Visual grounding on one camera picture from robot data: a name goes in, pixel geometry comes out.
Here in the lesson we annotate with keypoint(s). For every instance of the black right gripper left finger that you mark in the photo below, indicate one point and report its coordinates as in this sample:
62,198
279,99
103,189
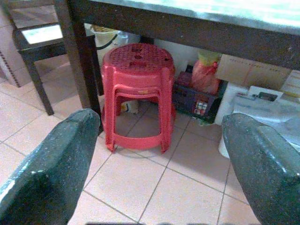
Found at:
47,168

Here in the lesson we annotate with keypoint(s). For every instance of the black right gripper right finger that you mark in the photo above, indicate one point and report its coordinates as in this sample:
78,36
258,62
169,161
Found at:
264,168

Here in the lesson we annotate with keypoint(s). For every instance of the white plastic bag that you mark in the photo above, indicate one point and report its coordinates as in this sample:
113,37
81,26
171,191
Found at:
257,110

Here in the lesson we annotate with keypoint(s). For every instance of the white box with dark print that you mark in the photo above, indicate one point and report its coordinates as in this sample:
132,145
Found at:
266,93

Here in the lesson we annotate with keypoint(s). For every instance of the dark plastic crate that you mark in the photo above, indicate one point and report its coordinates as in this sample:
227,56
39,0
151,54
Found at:
195,102

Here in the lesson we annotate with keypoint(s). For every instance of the brown cardboard box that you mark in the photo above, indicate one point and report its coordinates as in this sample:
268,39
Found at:
250,72

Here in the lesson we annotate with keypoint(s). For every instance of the red plastic bag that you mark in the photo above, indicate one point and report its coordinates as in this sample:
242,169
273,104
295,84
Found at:
205,75

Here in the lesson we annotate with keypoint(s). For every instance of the red plastic stool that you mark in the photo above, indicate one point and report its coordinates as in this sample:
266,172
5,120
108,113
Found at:
138,93

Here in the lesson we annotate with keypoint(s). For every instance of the dark wooden chair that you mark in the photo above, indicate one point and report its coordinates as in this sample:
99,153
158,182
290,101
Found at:
35,47

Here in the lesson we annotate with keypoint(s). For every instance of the white plastic bucket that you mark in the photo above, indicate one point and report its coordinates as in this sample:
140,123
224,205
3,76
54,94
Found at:
106,38

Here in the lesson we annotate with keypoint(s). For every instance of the dark wooden dining table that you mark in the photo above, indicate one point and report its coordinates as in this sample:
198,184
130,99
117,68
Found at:
164,23

